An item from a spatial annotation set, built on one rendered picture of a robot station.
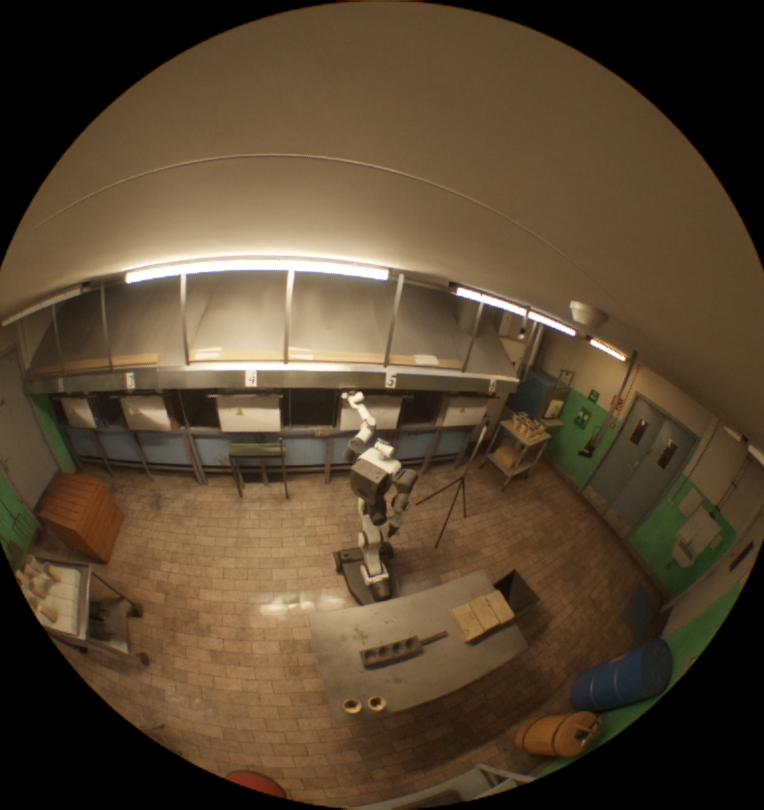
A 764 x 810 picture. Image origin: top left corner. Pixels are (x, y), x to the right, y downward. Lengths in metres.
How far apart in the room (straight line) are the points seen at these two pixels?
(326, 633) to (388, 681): 0.44
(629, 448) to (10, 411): 8.57
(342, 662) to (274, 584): 1.27
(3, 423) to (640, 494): 8.65
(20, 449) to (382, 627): 4.50
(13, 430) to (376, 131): 4.42
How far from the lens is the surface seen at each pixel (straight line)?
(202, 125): 0.17
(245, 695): 2.52
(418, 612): 1.67
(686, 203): 0.16
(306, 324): 2.37
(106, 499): 3.43
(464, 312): 3.08
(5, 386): 4.35
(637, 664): 2.81
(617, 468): 4.81
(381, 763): 2.59
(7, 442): 4.37
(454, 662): 1.69
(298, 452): 2.95
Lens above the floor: 2.40
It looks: 28 degrees down
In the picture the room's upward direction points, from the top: 11 degrees clockwise
